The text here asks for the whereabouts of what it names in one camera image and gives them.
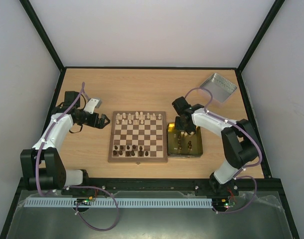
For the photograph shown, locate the gold tin box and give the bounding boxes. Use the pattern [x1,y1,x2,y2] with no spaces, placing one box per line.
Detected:
[167,122,203,158]

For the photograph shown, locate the wooden chess board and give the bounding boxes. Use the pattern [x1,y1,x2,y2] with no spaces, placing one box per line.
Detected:
[108,111,167,164]

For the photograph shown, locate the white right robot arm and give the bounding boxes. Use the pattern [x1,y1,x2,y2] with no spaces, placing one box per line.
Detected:
[172,97,263,195]

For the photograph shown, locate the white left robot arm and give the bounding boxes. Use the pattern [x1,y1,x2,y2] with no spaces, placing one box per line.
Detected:
[20,91,110,193]

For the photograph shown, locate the silver tin lid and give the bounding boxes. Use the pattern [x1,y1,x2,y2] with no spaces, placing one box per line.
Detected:
[199,73,238,106]

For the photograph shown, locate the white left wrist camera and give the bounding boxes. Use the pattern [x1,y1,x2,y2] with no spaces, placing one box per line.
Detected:
[84,98,102,114]

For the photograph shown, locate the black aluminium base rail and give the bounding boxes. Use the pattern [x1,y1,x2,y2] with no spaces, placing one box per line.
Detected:
[17,177,282,197]

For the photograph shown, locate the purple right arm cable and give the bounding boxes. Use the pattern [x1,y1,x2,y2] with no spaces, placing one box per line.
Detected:
[184,87,264,215]

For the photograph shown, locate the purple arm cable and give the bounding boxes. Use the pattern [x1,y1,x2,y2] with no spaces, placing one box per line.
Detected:
[184,87,264,215]
[35,81,121,231]

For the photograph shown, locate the white slotted cable duct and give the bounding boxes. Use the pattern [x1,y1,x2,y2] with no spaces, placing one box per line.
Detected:
[24,198,212,209]

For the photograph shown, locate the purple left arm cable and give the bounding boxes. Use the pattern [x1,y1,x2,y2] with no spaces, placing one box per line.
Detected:
[35,81,121,231]

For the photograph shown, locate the black frame post left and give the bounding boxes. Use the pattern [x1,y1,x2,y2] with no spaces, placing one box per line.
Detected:
[19,0,65,73]

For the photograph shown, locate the black frame post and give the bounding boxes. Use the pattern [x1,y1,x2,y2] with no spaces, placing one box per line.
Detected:
[19,0,65,73]
[237,0,286,73]

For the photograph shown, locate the black frame post right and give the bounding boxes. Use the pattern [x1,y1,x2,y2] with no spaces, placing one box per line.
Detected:
[237,0,286,73]

